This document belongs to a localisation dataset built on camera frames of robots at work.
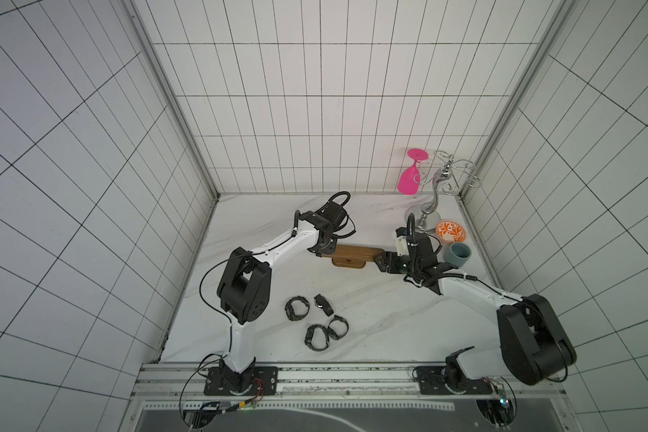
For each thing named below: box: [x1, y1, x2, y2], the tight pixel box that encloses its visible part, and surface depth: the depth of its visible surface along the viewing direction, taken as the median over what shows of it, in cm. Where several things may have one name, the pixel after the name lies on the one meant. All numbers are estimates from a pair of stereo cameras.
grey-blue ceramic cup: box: [443, 241, 473, 269], surface depth 97 cm
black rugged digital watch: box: [304, 324, 330, 351], surface depth 80 cm
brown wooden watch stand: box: [322, 244, 384, 270], surface depth 94 cm
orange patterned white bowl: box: [435, 219, 468, 245], surface depth 106 cm
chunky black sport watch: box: [284, 295, 311, 322], surface depth 86 cm
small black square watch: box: [313, 293, 334, 317], surface depth 87 cm
